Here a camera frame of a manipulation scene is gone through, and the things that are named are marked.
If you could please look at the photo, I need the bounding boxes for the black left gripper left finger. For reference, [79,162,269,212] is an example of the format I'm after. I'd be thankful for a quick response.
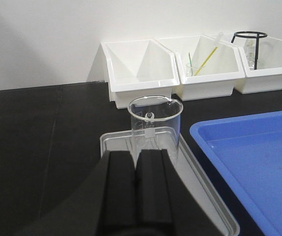
[20,151,136,236]

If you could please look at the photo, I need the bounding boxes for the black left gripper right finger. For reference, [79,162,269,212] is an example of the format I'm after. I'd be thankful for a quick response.
[136,149,221,236]

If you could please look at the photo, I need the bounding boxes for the clear test tube in beaker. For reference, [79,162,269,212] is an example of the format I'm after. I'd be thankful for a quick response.
[144,112,155,149]

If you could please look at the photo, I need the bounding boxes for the clear plastic tray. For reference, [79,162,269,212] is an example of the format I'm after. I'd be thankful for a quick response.
[100,130,240,236]

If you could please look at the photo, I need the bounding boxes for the clear glass beaker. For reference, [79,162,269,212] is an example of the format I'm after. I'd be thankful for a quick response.
[127,95,183,164]

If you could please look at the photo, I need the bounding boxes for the blue plastic tray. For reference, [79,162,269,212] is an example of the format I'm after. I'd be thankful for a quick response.
[189,111,282,236]

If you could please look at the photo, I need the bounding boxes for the left white storage bin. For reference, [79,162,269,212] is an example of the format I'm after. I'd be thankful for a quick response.
[101,39,180,109]

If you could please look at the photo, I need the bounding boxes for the white storage bin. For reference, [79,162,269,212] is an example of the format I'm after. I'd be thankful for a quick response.
[157,35,245,101]
[101,39,180,109]
[222,33,282,94]

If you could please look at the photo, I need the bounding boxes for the small beaker in middle bin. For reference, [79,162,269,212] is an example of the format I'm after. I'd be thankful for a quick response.
[186,63,203,77]

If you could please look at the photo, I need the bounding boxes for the middle white storage bin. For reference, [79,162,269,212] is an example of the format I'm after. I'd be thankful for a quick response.
[157,35,245,101]

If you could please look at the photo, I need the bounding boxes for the right white storage bin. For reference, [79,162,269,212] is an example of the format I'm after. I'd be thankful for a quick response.
[222,33,282,94]

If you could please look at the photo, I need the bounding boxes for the black wire tripod stand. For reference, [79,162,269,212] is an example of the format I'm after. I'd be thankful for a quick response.
[231,31,268,70]

